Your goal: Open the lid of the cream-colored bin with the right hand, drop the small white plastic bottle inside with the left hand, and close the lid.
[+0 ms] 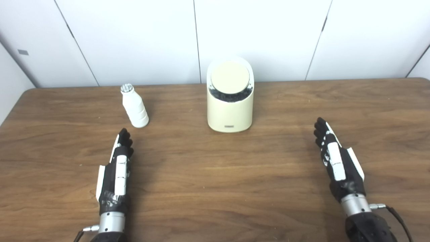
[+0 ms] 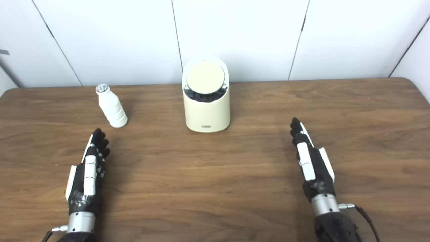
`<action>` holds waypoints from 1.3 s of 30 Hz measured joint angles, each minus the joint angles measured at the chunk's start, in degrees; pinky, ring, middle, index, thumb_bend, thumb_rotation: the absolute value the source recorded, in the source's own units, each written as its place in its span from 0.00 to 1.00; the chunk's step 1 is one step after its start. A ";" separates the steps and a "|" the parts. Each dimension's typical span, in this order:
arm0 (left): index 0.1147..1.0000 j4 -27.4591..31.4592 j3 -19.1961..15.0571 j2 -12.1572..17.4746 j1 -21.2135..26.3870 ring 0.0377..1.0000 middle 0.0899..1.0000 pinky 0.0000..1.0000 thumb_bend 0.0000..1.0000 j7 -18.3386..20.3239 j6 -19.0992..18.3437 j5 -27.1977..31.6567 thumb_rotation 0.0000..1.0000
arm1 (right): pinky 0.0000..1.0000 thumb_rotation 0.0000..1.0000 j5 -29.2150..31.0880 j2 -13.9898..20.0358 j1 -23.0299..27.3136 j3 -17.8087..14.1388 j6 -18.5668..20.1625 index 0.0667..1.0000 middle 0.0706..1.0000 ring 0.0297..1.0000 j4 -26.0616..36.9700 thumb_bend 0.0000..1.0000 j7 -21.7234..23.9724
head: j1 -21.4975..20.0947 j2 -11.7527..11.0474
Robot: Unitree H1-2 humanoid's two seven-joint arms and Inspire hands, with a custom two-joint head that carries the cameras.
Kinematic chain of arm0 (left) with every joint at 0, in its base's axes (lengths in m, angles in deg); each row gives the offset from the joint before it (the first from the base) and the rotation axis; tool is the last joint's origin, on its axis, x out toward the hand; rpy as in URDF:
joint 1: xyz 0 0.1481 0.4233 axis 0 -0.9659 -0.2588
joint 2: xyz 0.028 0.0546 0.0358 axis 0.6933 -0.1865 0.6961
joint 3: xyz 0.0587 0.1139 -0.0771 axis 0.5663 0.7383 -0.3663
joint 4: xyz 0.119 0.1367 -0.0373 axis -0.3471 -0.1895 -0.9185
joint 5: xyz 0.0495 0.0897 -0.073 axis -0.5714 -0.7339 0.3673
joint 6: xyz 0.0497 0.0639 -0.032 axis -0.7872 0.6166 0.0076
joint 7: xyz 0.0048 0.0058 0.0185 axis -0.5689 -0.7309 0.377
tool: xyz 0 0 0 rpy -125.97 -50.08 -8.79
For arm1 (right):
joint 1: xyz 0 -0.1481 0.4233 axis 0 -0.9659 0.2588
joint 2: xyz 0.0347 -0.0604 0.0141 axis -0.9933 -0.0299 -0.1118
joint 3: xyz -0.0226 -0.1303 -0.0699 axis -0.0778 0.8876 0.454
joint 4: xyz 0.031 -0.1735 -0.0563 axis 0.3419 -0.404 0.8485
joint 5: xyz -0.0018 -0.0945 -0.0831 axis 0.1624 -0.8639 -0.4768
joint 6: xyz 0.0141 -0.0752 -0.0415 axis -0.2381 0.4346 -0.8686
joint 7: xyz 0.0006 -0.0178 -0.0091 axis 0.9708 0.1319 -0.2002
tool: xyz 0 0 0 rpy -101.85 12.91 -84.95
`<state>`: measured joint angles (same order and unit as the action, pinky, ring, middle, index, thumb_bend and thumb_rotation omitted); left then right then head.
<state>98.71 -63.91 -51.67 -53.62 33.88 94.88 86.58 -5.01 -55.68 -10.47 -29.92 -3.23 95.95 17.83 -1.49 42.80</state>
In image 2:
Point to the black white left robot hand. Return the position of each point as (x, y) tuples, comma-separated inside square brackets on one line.
[(90, 174)]

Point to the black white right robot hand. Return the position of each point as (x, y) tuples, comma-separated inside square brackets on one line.
[(314, 168)]

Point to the small white plastic bottle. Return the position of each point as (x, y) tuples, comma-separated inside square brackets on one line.
[(112, 107)]

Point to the cream round bin lid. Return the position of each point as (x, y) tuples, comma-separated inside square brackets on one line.
[(205, 77)]

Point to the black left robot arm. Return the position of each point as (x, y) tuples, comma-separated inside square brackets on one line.
[(81, 222)]

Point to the cream-colored bin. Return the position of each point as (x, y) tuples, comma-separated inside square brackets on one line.
[(207, 114)]

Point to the black bin liner bag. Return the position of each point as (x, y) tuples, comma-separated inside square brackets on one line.
[(205, 96)]

